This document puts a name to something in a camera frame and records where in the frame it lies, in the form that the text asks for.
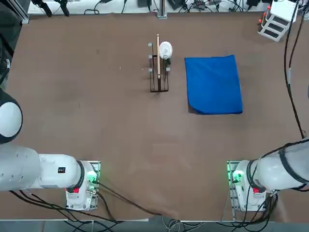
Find blue towel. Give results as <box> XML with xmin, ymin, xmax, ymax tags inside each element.
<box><xmin>184</xmin><ymin>54</ymin><xmax>243</xmax><ymax>116</ymax></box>

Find white cup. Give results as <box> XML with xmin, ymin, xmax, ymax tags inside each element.
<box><xmin>158</xmin><ymin>41</ymin><xmax>173</xmax><ymax>59</ymax></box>

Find black tripod leg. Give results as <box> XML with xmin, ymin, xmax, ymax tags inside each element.
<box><xmin>54</xmin><ymin>0</ymin><xmax>70</xmax><ymax>17</ymax></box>
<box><xmin>31</xmin><ymin>0</ymin><xmax>53</xmax><ymax>17</ymax></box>

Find white stacked drawer box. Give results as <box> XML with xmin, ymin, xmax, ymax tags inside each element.
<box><xmin>256</xmin><ymin>0</ymin><xmax>300</xmax><ymax>44</ymax></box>

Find black wire cup rack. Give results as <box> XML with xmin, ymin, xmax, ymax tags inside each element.
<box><xmin>147</xmin><ymin>33</ymin><xmax>172</xmax><ymax>93</ymax></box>

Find black arm base cable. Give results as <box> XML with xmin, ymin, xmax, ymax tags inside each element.
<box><xmin>95</xmin><ymin>182</ymin><xmax>179</xmax><ymax>218</ymax></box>
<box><xmin>8</xmin><ymin>189</ymin><xmax>124</xmax><ymax>223</ymax></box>

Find aluminium profile post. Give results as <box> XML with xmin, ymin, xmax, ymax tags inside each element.
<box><xmin>156</xmin><ymin>0</ymin><xmax>169</xmax><ymax>19</ymax></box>

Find coiled black cable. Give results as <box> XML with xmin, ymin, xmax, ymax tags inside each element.
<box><xmin>84</xmin><ymin>0</ymin><xmax>100</xmax><ymax>15</ymax></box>

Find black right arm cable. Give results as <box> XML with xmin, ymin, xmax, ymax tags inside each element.
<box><xmin>283</xmin><ymin>0</ymin><xmax>305</xmax><ymax>140</ymax></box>

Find aluminium frame profile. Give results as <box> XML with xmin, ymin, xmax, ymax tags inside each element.
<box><xmin>14</xmin><ymin>0</ymin><xmax>30</xmax><ymax>24</ymax></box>

